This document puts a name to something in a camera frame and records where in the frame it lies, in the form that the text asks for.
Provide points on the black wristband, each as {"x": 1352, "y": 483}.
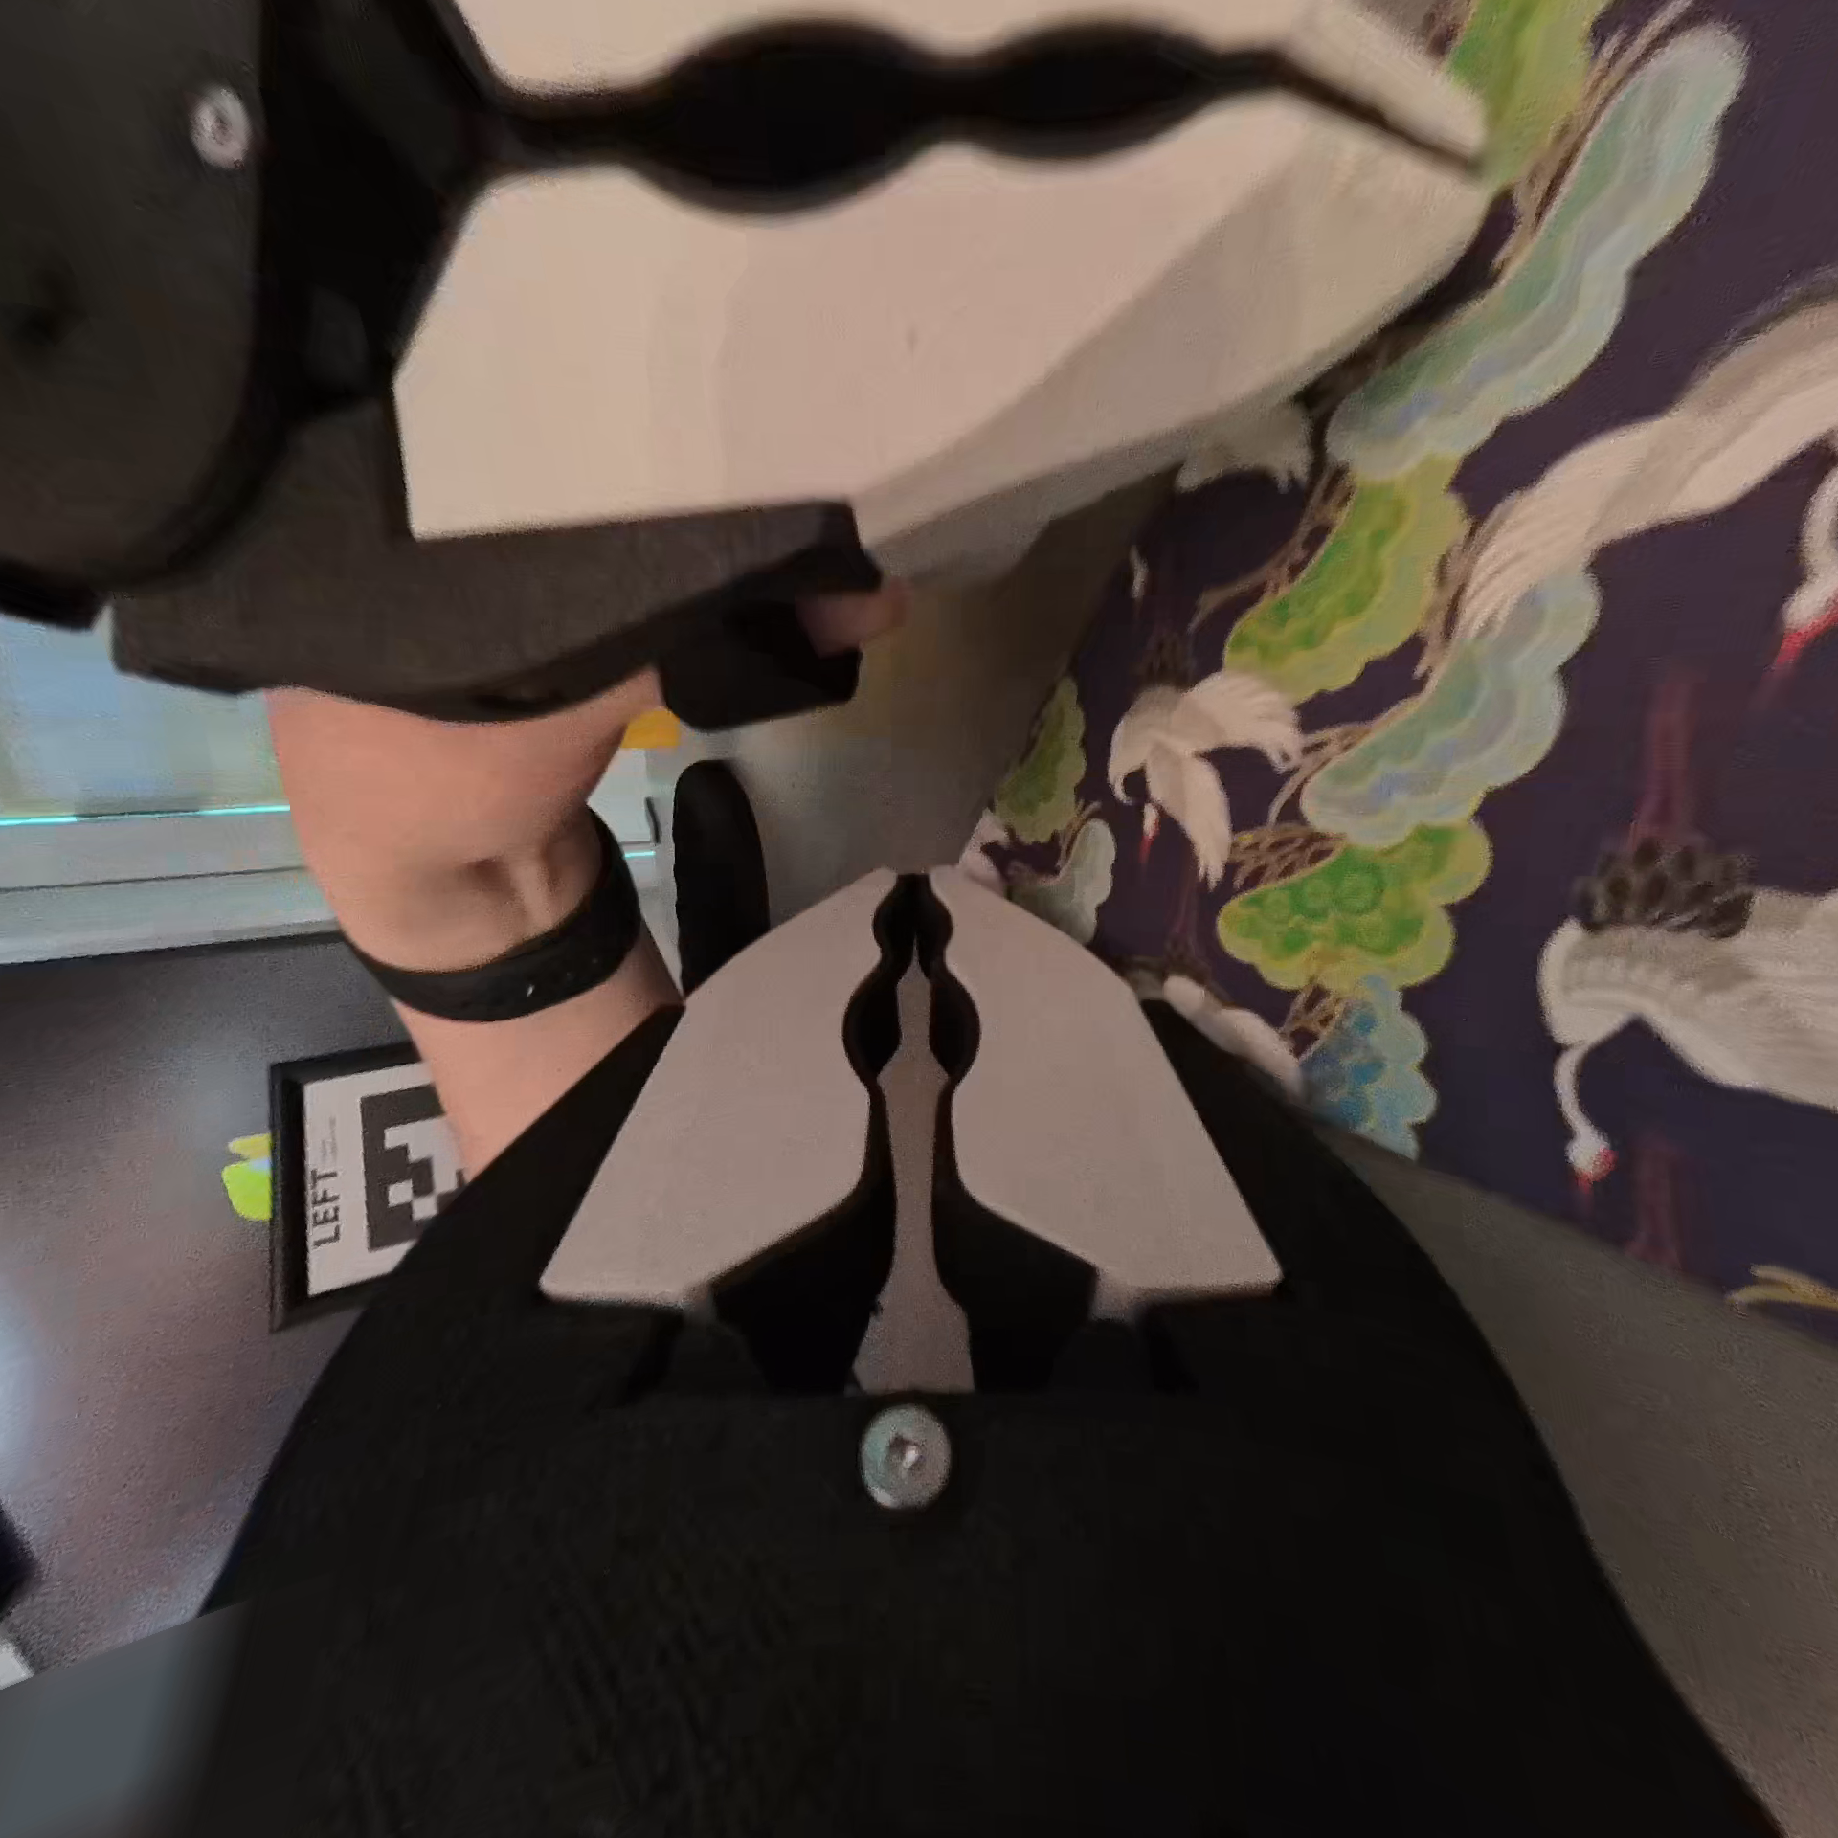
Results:
{"x": 503, "y": 977}

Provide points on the framed marker sign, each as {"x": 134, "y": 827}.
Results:
{"x": 358, "y": 1177}

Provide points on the yellow-green small object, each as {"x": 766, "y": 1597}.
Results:
{"x": 249, "y": 1177}

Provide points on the patterned origami paper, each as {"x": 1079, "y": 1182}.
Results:
{"x": 1578, "y": 646}

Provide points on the person's left hand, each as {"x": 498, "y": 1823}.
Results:
{"x": 430, "y": 805}

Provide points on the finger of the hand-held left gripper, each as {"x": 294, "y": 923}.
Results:
{"x": 861, "y": 359}
{"x": 889, "y": 22}

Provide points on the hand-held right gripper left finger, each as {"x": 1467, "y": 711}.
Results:
{"x": 717, "y": 1135}

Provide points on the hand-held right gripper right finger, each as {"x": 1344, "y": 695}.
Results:
{"x": 1091, "y": 1135}

